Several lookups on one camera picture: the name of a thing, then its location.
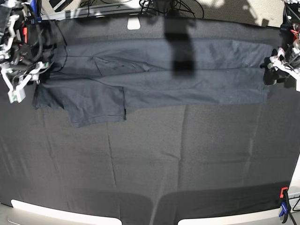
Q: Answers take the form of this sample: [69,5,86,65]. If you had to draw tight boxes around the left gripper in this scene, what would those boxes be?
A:
[260,46,300,92]

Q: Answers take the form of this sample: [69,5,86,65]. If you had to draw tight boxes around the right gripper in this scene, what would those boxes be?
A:
[0,54,51,103]

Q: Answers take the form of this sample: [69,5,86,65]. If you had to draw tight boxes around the dark navy t-shirt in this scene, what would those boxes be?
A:
[33,38,272,127]

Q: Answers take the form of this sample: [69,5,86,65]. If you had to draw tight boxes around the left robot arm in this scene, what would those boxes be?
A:
[262,0,300,92]

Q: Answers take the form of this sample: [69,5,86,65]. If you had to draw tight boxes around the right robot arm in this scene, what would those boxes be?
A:
[0,0,52,103]

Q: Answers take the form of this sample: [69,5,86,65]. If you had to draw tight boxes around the red clamp left rear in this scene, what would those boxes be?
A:
[23,27,28,43]

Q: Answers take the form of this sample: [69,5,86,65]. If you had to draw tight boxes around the blue red clamp front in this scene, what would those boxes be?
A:
[279,187,291,224]

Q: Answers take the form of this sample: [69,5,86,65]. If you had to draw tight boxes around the black table cloth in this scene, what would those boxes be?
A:
[0,17,300,225]

